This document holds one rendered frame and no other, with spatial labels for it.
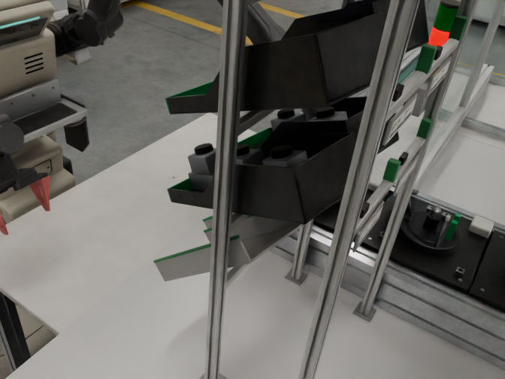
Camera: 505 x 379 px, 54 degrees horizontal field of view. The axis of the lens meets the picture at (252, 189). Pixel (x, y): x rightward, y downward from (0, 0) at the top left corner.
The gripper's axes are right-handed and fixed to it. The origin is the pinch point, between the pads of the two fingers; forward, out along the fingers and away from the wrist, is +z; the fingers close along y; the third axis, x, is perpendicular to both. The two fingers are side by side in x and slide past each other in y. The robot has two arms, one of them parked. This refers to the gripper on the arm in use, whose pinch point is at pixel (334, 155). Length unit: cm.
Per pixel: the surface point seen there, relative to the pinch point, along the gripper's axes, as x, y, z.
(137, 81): 240, 162, -43
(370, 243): -6.5, -11.5, 17.9
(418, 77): -40, -39, -20
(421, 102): -18.4, 13.0, -2.7
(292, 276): 9.8, -21.2, 18.7
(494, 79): -3, 131, 28
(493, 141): -10, 78, 35
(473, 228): -21.5, 7.1, 27.8
